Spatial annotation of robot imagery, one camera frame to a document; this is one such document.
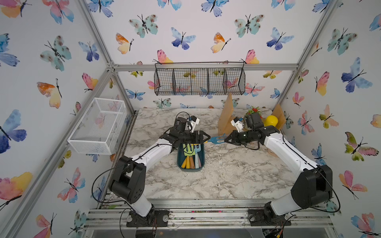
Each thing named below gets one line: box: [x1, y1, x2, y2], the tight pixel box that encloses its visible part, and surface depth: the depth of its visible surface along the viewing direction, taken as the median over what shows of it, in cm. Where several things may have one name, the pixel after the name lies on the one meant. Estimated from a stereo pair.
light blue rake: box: [194, 143, 202, 169], surface depth 95 cm
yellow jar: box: [263, 115, 279, 128], surface depth 93 cm
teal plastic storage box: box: [177, 143, 205, 173], surface depth 93 cm
